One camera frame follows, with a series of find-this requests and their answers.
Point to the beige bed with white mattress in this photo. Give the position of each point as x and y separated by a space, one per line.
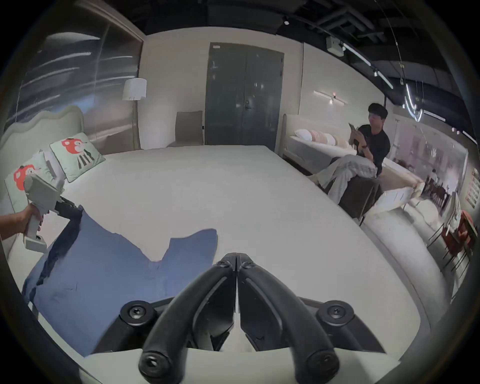
322 153

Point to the pale green pillow red print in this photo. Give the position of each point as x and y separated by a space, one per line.
77 153
22 180

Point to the padded beige wavy headboard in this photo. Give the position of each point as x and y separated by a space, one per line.
45 122

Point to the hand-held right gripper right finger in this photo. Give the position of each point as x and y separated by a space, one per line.
279 300

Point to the bed with white sheet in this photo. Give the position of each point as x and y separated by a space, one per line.
247 195

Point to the person's left hand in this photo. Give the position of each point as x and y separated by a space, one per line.
23 222

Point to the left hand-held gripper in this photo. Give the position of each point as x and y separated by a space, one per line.
43 191

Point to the orange chair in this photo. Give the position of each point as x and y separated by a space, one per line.
459 234

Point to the beige upholstered chair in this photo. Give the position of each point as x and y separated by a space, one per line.
187 127

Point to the white floor lamp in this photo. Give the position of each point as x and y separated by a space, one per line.
134 90

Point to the person's left forearm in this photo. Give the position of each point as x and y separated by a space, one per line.
6 227

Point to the dark grey double door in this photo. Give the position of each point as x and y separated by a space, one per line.
243 97

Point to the white pillow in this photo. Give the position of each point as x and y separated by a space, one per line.
303 134

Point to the blue shirt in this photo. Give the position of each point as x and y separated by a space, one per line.
108 273

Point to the pink pillow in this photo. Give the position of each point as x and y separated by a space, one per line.
317 136

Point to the dark grey blanket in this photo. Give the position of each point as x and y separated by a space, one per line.
360 198

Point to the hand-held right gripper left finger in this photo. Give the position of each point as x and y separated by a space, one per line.
195 300

